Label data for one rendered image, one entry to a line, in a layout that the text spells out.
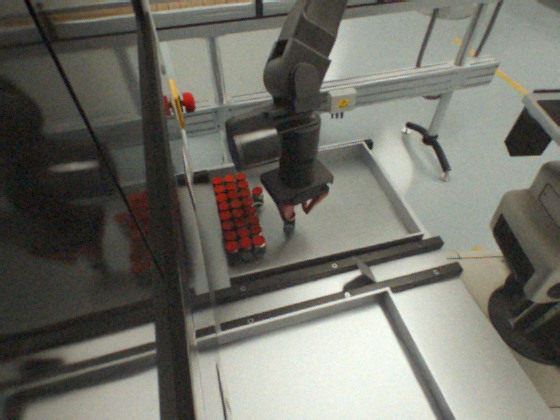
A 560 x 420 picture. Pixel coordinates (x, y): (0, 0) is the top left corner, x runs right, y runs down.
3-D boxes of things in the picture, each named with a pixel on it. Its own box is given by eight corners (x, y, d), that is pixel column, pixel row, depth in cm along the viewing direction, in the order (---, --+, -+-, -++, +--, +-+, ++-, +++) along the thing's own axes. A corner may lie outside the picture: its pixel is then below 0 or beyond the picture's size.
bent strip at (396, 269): (354, 290, 59) (360, 271, 54) (347, 274, 61) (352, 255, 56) (432, 270, 61) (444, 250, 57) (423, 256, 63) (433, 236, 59)
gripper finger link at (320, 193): (272, 210, 65) (271, 171, 58) (305, 196, 68) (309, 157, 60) (291, 235, 61) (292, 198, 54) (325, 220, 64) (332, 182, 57)
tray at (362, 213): (231, 289, 59) (229, 278, 56) (209, 181, 75) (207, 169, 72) (418, 245, 65) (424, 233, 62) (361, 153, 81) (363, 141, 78)
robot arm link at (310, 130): (329, 119, 47) (310, 97, 50) (281, 132, 45) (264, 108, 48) (324, 160, 52) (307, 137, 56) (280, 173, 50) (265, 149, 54)
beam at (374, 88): (168, 139, 156) (161, 115, 146) (167, 128, 160) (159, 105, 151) (489, 85, 184) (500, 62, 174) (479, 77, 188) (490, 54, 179)
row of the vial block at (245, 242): (242, 264, 62) (240, 249, 58) (225, 192, 73) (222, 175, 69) (255, 261, 62) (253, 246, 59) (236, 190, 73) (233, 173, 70)
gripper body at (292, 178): (259, 182, 58) (257, 146, 52) (312, 162, 61) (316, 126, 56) (278, 209, 55) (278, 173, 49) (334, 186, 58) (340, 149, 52)
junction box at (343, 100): (329, 114, 163) (331, 96, 156) (325, 108, 166) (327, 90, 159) (354, 110, 165) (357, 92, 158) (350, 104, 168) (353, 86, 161)
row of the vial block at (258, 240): (255, 261, 62) (253, 246, 59) (236, 190, 73) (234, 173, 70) (267, 258, 63) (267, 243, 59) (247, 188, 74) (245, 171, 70)
